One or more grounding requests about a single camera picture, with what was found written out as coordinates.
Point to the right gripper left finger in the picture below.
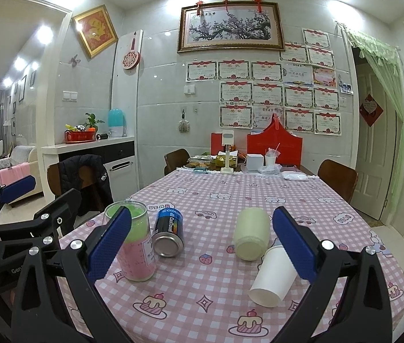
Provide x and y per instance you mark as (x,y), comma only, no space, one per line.
(39,311)

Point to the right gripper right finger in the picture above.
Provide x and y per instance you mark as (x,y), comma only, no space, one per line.
(364,308)

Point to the pink green layered jar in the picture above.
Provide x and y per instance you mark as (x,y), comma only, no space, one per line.
(136,256)

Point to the white paper cup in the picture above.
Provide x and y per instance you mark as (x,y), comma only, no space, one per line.
(274,279)

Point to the cream yellow plastic cup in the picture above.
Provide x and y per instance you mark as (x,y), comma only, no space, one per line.
(252,234)

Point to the plastic cup with straw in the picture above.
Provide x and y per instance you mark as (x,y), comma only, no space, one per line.
(271,156)

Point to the pink blanket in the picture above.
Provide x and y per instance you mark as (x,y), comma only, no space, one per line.
(12,174)

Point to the black jacket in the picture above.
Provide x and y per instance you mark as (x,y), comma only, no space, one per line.
(95,198)

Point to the chair with black jacket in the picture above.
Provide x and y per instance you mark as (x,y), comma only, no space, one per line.
(53,178)

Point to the red tray with fruit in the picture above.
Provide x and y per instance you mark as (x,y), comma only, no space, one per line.
(79,134)

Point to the blue black metal can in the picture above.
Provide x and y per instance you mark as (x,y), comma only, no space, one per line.
(167,237)

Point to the white black sideboard cabinet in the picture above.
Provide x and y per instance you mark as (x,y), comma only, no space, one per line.
(119,157)

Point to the green potted plant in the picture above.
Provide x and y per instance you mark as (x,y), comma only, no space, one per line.
(92,122)

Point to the pink checked tablecloth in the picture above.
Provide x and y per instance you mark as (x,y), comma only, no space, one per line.
(222,275)

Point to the teal white humidifier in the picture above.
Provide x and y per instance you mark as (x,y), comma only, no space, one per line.
(116,123)

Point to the brown chair back right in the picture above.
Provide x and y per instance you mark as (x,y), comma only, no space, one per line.
(341,178)

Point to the brown chair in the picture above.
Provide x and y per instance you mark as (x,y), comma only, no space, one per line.
(341,178)
(175,159)

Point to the brown chair far left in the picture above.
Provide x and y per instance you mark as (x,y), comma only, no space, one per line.
(175,159)

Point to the white plastic bag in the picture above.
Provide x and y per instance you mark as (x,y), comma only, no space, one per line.
(294,176)

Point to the food trays on table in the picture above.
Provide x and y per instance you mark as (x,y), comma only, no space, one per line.
(216,162)

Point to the white panel door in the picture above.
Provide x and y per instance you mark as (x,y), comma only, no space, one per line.
(376,148)

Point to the red gift bag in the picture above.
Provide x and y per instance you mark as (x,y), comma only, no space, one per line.
(276,137)

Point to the small red box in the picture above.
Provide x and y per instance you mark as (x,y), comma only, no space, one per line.
(216,143)

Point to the white square box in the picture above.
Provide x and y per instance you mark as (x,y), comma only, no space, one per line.
(254,161)

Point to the white desk lamp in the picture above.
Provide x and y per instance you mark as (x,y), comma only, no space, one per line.
(227,138)

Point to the gold red framed picture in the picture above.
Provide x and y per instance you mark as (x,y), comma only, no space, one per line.
(95,30)

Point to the red diamond door decoration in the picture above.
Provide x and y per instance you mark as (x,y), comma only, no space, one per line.
(370,110)

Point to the green lace door curtain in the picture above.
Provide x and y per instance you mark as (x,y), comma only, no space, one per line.
(385,61)

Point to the plum blossom framed painting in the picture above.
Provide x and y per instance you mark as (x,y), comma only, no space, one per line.
(250,25)

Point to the double wall switch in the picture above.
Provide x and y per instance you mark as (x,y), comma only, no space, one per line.
(71,96)

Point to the white wall brush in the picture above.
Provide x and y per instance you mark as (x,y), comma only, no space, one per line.
(183,125)

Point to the red round wall ornament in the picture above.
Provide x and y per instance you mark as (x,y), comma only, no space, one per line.
(132,57)

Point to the white wall outlet switch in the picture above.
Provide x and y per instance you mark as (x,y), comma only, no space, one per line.
(189,89)

